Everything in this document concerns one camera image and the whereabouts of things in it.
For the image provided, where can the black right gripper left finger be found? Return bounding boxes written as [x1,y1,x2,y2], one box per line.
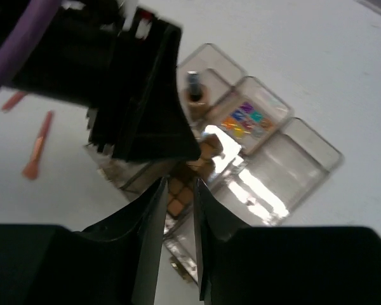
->
[0,177,167,304]

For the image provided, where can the clear three-compartment organizer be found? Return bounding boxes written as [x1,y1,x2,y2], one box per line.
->
[85,43,343,281]

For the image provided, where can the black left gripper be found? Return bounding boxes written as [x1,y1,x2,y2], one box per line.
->
[0,1,176,153]

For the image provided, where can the round pink makeup brush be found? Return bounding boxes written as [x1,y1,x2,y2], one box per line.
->
[1,91,27,112]

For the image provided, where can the glitter eyeshadow palette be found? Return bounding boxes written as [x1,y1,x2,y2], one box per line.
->
[220,100,275,140]

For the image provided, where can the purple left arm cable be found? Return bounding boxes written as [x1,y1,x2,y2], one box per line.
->
[0,0,63,98]

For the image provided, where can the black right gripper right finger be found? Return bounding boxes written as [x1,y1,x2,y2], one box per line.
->
[194,179,381,304]

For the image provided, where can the black-cased brown eyeshadow palette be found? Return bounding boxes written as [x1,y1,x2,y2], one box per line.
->
[167,133,223,220]

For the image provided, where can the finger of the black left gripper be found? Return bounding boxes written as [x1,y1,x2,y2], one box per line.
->
[112,24,201,161]

